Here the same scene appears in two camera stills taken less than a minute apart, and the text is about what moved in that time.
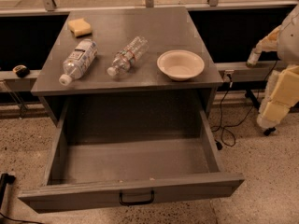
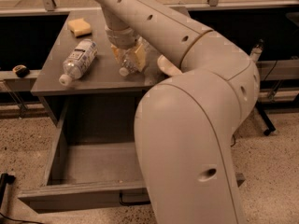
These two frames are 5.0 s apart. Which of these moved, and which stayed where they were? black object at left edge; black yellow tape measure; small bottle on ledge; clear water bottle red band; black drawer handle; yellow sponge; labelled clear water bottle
Moved: clear water bottle red band
Stayed: black drawer handle; small bottle on ledge; black yellow tape measure; yellow sponge; black object at left edge; labelled clear water bottle
